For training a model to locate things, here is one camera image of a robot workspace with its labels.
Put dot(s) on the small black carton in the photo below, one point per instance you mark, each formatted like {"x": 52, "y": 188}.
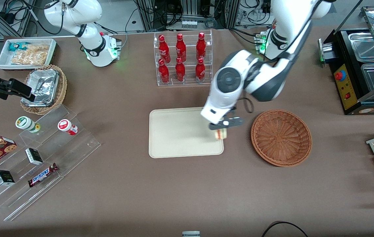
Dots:
{"x": 4, "y": 177}
{"x": 34, "y": 156}

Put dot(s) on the clear bag of crackers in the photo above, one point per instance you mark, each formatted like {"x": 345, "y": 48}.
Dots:
{"x": 30, "y": 56}

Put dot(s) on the teal snack packet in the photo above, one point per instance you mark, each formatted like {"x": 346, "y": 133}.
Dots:
{"x": 17, "y": 46}

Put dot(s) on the white outlet strip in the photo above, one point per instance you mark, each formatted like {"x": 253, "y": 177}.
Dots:
{"x": 189, "y": 24}

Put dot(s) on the tan wicker basket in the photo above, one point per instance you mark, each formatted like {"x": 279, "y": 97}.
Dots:
{"x": 61, "y": 89}

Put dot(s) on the red cola bottle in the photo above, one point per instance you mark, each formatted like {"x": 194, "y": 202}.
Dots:
{"x": 164, "y": 72}
{"x": 180, "y": 70}
{"x": 201, "y": 46}
{"x": 164, "y": 49}
{"x": 180, "y": 47}
{"x": 200, "y": 69}

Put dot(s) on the clear acrylic bottle rack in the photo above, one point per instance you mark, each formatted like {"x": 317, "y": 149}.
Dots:
{"x": 188, "y": 82}

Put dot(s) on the white rectangular snack bin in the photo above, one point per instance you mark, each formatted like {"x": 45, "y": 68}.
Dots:
{"x": 4, "y": 61}

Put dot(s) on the silver foil container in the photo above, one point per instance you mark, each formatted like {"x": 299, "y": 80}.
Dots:
{"x": 43, "y": 85}

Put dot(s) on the round brown wicker basket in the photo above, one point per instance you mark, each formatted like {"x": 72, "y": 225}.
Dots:
{"x": 280, "y": 138}

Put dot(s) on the green lid white cup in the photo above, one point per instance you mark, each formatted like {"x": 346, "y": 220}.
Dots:
{"x": 27, "y": 123}

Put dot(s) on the triangular sandwich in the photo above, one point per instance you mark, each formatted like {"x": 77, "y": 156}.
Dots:
{"x": 221, "y": 134}

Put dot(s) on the Snickers chocolate bar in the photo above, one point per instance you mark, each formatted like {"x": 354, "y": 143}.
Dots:
{"x": 42, "y": 175}

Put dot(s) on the black food warmer cabinet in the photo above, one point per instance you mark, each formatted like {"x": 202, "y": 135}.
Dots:
{"x": 355, "y": 85}

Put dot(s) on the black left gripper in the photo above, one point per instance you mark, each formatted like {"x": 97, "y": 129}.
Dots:
{"x": 233, "y": 109}

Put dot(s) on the clear acrylic stepped shelf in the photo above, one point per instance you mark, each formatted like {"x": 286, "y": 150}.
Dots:
{"x": 58, "y": 148}

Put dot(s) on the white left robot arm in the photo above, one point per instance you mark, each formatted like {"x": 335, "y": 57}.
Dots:
{"x": 229, "y": 79}

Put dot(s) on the red lid white cup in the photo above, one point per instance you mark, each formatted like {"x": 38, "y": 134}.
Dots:
{"x": 67, "y": 126}

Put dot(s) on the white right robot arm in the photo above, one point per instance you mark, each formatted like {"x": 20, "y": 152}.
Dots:
{"x": 91, "y": 49}

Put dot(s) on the cream rectangular tray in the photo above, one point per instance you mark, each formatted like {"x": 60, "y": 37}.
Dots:
{"x": 180, "y": 135}

